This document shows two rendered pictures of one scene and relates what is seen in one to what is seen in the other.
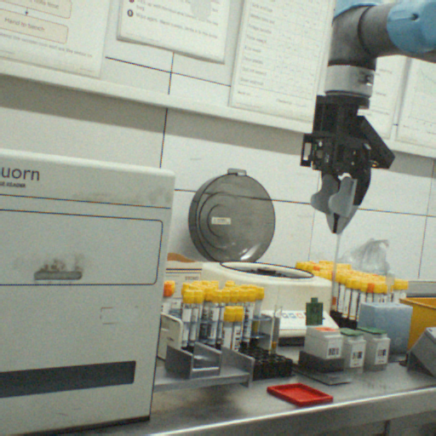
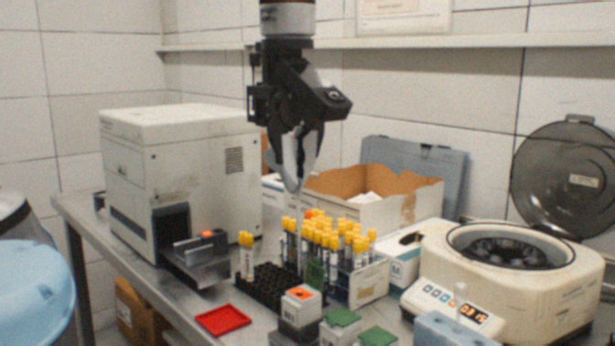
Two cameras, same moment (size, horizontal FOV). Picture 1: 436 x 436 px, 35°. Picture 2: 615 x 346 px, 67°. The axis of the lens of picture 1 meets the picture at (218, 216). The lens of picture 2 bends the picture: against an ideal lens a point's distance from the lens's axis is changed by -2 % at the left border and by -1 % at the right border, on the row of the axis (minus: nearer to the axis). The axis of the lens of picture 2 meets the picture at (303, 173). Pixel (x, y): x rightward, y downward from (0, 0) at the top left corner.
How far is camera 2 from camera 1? 139 cm
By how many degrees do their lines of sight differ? 88
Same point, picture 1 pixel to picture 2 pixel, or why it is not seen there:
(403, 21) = not seen: outside the picture
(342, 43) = not seen: outside the picture
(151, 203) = (137, 141)
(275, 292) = (435, 263)
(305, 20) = not seen: outside the picture
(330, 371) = (285, 333)
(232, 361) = (215, 268)
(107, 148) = (459, 95)
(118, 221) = (131, 150)
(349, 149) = (264, 100)
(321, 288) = (493, 284)
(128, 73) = (477, 21)
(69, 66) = (423, 29)
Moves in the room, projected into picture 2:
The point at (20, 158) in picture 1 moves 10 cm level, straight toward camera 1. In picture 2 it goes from (108, 116) to (59, 118)
